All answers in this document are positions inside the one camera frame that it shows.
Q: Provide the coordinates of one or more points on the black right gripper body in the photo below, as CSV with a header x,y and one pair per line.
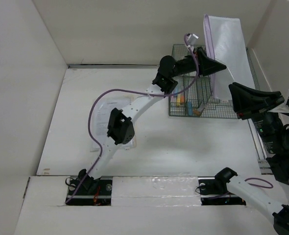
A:
x,y
271,103

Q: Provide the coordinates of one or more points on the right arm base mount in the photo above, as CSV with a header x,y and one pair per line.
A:
x,y
213,194

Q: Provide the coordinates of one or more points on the blue correction tape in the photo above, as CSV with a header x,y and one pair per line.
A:
x,y
190,108

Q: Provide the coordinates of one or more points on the clear mesh pouch purple zipper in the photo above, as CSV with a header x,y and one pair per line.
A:
x,y
225,43

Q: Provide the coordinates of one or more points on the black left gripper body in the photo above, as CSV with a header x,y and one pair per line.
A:
x,y
185,65

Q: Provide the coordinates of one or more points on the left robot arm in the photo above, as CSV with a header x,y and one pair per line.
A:
x,y
162,86

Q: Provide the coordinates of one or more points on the clear mesh pouch beige zipper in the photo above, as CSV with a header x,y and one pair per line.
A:
x,y
108,122

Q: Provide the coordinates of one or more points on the orange correction tape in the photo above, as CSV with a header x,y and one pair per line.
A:
x,y
197,113

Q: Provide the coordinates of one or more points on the yellow highlighter pen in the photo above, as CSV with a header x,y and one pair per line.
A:
x,y
179,101

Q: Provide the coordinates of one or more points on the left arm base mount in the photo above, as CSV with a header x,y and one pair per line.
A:
x,y
96,193

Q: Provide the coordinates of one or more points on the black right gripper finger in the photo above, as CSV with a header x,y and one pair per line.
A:
x,y
239,89
239,100

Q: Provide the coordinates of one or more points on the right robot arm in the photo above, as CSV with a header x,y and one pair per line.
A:
x,y
269,112

